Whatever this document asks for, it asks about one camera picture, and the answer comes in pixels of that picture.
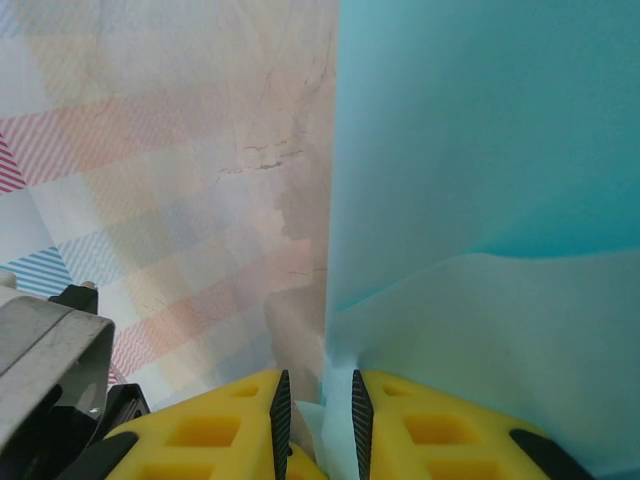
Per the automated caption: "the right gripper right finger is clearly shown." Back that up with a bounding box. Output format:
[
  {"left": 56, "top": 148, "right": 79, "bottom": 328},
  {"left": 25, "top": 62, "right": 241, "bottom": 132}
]
[{"left": 352, "top": 369, "right": 596, "bottom": 480}]

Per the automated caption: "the teal paper sheet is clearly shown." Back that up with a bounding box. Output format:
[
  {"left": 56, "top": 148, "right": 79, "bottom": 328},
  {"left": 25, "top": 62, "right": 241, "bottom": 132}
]
[{"left": 294, "top": 0, "right": 640, "bottom": 480}]

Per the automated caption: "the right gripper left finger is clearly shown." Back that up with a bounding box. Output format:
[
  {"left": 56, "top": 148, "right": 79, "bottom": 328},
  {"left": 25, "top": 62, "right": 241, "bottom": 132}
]
[{"left": 102, "top": 369, "right": 321, "bottom": 480}]

